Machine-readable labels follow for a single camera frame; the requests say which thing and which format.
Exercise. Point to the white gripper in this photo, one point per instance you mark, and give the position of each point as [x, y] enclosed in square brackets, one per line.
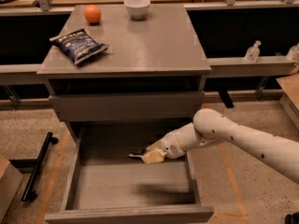
[168, 144]

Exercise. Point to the dark rxbar chocolate bar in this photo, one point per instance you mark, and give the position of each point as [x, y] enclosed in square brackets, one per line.
[137, 154]

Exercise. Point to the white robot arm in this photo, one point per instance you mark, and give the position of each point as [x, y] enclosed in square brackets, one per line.
[209, 127]

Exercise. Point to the closed grey top drawer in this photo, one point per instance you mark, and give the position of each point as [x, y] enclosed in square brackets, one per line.
[127, 106]

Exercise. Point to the open grey middle drawer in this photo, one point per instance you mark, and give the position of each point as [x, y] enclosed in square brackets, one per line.
[105, 186]

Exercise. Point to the grey drawer cabinet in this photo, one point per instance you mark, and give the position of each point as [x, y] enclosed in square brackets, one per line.
[165, 38]

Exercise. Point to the blue chip bag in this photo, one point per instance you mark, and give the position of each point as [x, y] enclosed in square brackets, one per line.
[78, 45]

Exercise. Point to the clear sanitizer bottle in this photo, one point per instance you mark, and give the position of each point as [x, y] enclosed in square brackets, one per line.
[253, 52]

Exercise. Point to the black metal bar stand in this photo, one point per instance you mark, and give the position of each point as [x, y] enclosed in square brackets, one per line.
[34, 167]

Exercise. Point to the white ceramic bowl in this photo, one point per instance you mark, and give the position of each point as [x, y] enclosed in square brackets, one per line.
[137, 9]

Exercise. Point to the cardboard box right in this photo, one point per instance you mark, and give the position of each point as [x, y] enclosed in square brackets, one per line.
[290, 97]

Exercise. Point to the brown cardboard box left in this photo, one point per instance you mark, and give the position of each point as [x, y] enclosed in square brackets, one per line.
[10, 180]

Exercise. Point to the black caster wheel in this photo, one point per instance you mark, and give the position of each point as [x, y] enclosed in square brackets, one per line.
[292, 219]

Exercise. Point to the orange fruit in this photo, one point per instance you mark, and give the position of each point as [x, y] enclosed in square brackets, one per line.
[92, 14]

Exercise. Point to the grey metal shelf rail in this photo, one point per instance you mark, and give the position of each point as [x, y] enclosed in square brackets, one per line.
[24, 74]

